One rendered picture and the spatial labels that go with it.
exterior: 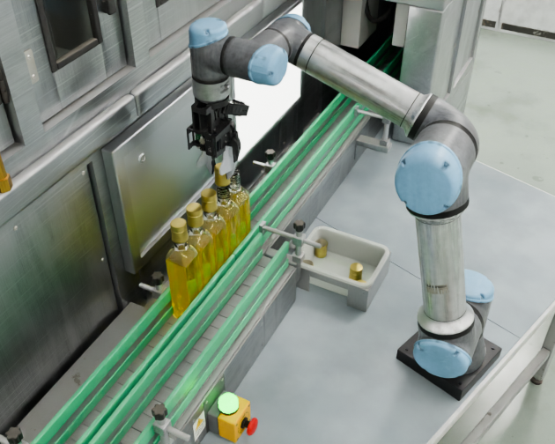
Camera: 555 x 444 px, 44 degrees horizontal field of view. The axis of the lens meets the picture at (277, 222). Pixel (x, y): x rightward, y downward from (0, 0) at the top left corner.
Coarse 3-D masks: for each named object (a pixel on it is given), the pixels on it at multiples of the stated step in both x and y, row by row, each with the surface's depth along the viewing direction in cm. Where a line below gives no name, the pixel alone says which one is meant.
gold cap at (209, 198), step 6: (204, 192) 152; (210, 192) 152; (204, 198) 151; (210, 198) 151; (216, 198) 153; (204, 204) 152; (210, 204) 152; (216, 204) 153; (204, 210) 153; (210, 210) 153; (216, 210) 154
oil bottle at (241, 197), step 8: (232, 192) 163; (240, 192) 164; (240, 200) 163; (248, 200) 167; (240, 208) 164; (248, 208) 169; (240, 216) 166; (248, 216) 170; (240, 224) 167; (248, 224) 172; (240, 232) 169; (248, 232) 173
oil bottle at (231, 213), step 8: (232, 200) 162; (224, 208) 159; (232, 208) 160; (224, 216) 159; (232, 216) 160; (232, 224) 161; (232, 232) 162; (232, 240) 164; (240, 240) 169; (232, 248) 165
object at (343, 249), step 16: (336, 240) 192; (352, 240) 189; (368, 240) 188; (336, 256) 193; (352, 256) 192; (368, 256) 190; (384, 256) 183; (320, 272) 179; (336, 272) 188; (368, 272) 188
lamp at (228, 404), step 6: (222, 396) 148; (228, 396) 147; (234, 396) 148; (222, 402) 146; (228, 402) 146; (234, 402) 147; (222, 408) 146; (228, 408) 146; (234, 408) 147; (228, 414) 147
